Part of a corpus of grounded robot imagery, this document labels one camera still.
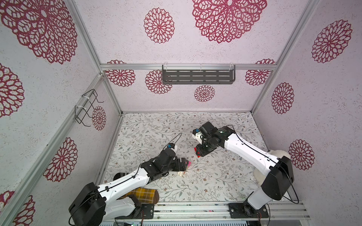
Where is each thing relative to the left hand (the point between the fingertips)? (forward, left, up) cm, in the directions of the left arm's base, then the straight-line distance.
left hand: (181, 162), depth 81 cm
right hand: (+5, -9, +5) cm, 12 cm away
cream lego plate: (-4, +1, -6) cm, 7 cm away
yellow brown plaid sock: (-15, +20, -9) cm, 27 cm away
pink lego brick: (+3, -5, -9) cm, 11 cm away
